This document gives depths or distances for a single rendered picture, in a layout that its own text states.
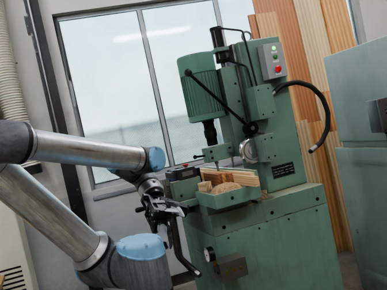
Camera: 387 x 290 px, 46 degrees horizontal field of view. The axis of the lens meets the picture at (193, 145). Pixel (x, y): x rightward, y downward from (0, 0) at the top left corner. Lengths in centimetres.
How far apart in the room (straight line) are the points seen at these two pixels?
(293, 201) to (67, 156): 112
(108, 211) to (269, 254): 162
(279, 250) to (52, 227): 105
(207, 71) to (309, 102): 176
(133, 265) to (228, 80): 104
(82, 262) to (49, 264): 190
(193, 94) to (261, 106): 31
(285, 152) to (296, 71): 160
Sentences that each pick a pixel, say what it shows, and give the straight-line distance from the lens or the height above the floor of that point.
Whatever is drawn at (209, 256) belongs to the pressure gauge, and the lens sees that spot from 188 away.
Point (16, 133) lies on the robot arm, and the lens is 124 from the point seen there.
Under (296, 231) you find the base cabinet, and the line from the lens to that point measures 212.
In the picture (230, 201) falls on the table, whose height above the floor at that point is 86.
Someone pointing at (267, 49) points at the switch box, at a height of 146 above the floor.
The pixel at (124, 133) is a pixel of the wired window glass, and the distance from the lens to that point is 345.
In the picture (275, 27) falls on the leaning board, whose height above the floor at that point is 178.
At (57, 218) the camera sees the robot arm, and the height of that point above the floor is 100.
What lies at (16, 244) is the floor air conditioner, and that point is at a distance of 313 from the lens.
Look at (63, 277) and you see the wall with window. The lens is 347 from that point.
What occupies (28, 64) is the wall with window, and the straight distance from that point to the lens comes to 341.
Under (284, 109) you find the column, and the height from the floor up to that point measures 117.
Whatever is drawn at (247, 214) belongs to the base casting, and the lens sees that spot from 200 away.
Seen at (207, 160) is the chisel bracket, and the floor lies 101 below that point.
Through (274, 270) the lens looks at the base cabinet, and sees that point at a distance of 210.
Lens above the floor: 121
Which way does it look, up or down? 3 degrees down
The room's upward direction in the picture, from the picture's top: 12 degrees counter-clockwise
